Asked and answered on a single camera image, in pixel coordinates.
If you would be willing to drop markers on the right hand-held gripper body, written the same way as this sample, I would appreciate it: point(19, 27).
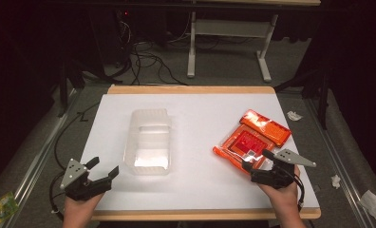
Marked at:
point(281, 171)

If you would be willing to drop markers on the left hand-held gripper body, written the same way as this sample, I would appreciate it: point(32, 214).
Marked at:
point(81, 185)

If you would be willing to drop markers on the orange snack packet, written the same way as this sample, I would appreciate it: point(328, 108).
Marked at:
point(252, 139)

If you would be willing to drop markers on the clear plastic container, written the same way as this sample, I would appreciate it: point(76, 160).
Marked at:
point(149, 142)

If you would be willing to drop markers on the person's left hand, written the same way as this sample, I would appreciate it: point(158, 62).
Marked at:
point(79, 211)

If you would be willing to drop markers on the crumpled white paper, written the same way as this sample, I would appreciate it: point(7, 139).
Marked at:
point(335, 181)
point(293, 116)

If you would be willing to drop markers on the white table mat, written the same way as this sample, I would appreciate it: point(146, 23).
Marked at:
point(192, 152)

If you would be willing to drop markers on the black stand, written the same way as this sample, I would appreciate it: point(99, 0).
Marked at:
point(315, 88)
point(69, 79)

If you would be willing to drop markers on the white cloth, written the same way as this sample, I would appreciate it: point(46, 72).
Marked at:
point(374, 204)

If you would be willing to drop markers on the white metal desk frame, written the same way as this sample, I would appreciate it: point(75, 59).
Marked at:
point(230, 44)

